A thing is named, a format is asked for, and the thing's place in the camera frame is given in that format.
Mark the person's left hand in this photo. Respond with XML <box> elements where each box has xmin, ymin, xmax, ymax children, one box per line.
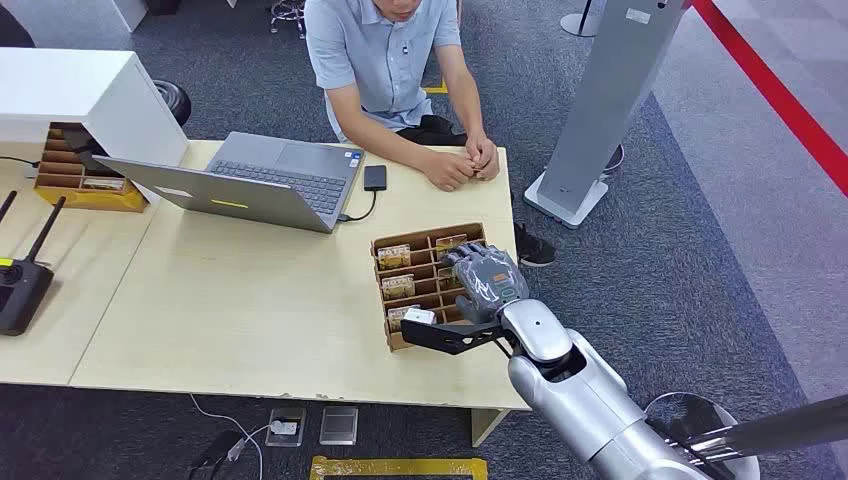
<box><xmin>464</xmin><ymin>134</ymin><xmax>502</xmax><ymax>182</ymax></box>

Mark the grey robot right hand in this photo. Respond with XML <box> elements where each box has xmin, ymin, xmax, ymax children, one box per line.
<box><xmin>441</xmin><ymin>241</ymin><xmax>531</xmax><ymax>327</ymax></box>

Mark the person's right hand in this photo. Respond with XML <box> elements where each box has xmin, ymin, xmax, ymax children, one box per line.
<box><xmin>421</xmin><ymin>150</ymin><xmax>479</xmax><ymax>194</ymax></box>

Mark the brown cardboard card tray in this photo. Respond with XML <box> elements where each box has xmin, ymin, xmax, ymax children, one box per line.
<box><xmin>368</xmin><ymin>222</ymin><xmax>490</xmax><ymax>353</ymax></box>

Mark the person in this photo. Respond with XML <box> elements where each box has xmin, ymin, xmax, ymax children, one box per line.
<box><xmin>303</xmin><ymin>0</ymin><xmax>502</xmax><ymax>194</ymax></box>

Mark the card in organizer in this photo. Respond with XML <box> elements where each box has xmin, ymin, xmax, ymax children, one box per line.
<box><xmin>80</xmin><ymin>176</ymin><xmax>127</xmax><ymax>194</ymax></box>

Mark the grey kiosk stand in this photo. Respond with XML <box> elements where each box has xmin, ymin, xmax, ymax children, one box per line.
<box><xmin>522</xmin><ymin>0</ymin><xmax>691</xmax><ymax>231</ymax></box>

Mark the wooden desk leg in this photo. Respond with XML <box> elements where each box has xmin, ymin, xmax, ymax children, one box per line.
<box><xmin>470</xmin><ymin>408</ymin><xmax>512</xmax><ymax>449</ymax></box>

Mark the grey open laptop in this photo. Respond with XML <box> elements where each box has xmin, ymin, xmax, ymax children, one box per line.
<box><xmin>91</xmin><ymin>131</ymin><xmax>366</xmax><ymax>235</ymax></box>

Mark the yellow floor tape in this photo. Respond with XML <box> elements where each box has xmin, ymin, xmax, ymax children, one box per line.
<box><xmin>308</xmin><ymin>455</ymin><xmax>490</xmax><ymax>480</ymax></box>

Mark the metal floor socket plate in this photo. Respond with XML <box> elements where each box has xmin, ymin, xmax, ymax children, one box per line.
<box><xmin>264</xmin><ymin>405</ymin><xmax>308</xmax><ymax>449</ymax></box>
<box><xmin>318</xmin><ymin>405</ymin><xmax>360</xmax><ymax>447</ymax></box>

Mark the chrome chair base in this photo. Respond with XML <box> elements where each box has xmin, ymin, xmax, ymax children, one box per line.
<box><xmin>268</xmin><ymin>0</ymin><xmax>308</xmax><ymax>40</ymax></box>

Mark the black round wheel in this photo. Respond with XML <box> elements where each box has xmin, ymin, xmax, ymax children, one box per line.
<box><xmin>152</xmin><ymin>79</ymin><xmax>193</xmax><ymax>128</ymax></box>

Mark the black power adapter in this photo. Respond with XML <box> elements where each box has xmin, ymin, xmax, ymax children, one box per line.
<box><xmin>188</xmin><ymin>429</ymin><xmax>244</xmax><ymax>480</ymax></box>

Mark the white cabinet box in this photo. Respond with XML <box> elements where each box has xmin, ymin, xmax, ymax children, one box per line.
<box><xmin>0</xmin><ymin>47</ymin><xmax>191</xmax><ymax>168</ymax></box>

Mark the cardboard organizer with yellow base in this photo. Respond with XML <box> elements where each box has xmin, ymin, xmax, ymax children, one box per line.
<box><xmin>33</xmin><ymin>121</ymin><xmax>149</xmax><ymax>215</ymax></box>

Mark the black router with antennas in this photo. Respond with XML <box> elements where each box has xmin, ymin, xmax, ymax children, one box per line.
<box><xmin>0</xmin><ymin>190</ymin><xmax>68</xmax><ymax>338</ymax></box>

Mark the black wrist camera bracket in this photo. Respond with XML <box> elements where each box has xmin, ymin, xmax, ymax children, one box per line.
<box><xmin>400</xmin><ymin>319</ymin><xmax>515</xmax><ymax>357</ymax></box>

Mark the black drive cable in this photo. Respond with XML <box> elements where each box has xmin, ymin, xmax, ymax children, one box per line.
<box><xmin>337</xmin><ymin>190</ymin><xmax>379</xmax><ymax>224</ymax></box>

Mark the round barrier post base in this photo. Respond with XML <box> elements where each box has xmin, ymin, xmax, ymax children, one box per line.
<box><xmin>559</xmin><ymin>0</ymin><xmax>608</xmax><ymax>39</ymax></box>

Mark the white floor cable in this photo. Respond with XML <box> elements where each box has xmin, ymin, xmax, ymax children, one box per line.
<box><xmin>188</xmin><ymin>394</ymin><xmax>274</xmax><ymax>480</ymax></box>

